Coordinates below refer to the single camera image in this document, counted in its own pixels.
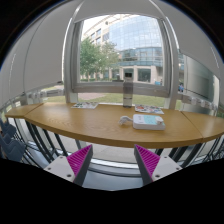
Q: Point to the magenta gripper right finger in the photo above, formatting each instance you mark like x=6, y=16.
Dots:
x=152, y=166

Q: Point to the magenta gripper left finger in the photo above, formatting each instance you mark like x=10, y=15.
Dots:
x=73, y=167

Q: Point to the wooden desk top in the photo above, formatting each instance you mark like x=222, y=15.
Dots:
x=101, y=126

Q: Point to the right paper booklet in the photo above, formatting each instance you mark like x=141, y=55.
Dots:
x=148, y=109

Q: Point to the paper booklet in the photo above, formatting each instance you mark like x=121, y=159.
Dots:
x=85, y=105
x=148, y=109

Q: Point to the left paper booklet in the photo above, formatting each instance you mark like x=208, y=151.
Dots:
x=85, y=105

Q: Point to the blue chair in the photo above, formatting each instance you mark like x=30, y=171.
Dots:
x=13, y=148

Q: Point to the right side wooden table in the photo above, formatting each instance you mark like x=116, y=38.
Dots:
x=210, y=127

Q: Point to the wooden table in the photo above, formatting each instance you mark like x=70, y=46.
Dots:
x=210, y=127
x=22, y=111

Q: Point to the left side wooden table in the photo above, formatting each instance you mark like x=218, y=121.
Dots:
x=22, y=111

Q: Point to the clear water bottle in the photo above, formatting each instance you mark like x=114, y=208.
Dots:
x=127, y=90

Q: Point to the white roller blind left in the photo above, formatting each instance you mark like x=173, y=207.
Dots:
x=35, y=59

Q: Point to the white roller blind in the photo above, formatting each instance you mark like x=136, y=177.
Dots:
x=93, y=8
x=35, y=59

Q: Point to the white roller blind centre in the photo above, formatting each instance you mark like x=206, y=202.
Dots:
x=93, y=8

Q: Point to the white window frame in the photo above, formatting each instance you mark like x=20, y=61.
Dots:
x=99, y=52

